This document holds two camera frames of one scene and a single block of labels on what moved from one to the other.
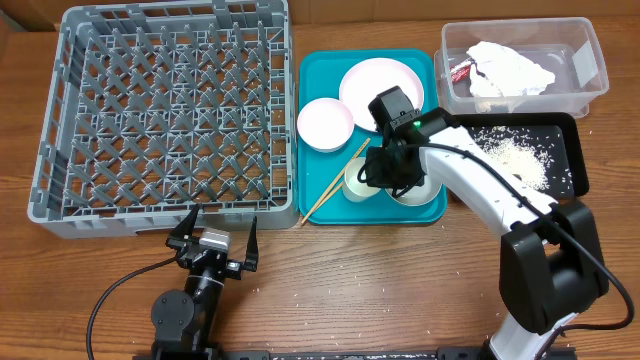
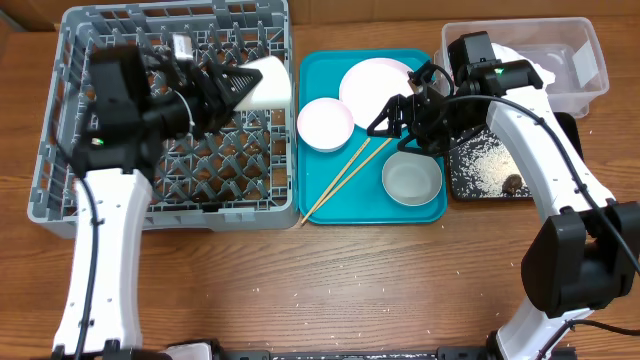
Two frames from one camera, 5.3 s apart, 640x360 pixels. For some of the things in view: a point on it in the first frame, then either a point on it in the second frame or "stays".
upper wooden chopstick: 338,178 stays
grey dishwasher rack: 155,108 stays
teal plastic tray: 359,126 stays
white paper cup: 354,189 → 274,89
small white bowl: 325,124 stays
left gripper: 177,237 → 220,102
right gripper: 392,170 → 417,117
